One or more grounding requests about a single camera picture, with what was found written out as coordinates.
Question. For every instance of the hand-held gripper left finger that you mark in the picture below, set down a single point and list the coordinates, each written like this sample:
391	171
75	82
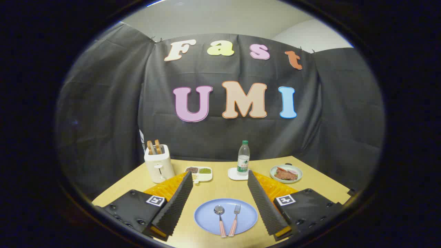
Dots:
177	201

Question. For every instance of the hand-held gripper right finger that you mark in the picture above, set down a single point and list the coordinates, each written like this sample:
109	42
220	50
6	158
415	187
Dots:
263	201

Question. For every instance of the blue round plate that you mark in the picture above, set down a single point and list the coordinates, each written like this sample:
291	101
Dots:
246	217

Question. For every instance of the white toaster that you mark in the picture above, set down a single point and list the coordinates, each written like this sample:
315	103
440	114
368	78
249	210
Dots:
159	168

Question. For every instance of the white divided dish with beans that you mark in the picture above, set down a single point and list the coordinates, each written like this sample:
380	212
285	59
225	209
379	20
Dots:
205	171

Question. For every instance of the white square coaster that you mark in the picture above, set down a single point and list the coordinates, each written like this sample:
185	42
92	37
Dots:
232	174

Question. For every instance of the pale green plate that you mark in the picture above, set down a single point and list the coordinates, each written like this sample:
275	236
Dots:
299	174

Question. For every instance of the clear water bottle green cap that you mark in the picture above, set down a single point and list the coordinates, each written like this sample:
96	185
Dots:
243	160

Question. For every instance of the toast slice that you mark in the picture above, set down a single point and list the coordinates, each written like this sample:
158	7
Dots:
150	148
158	146

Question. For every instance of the black backdrop cloth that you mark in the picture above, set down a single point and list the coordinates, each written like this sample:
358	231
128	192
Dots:
224	134

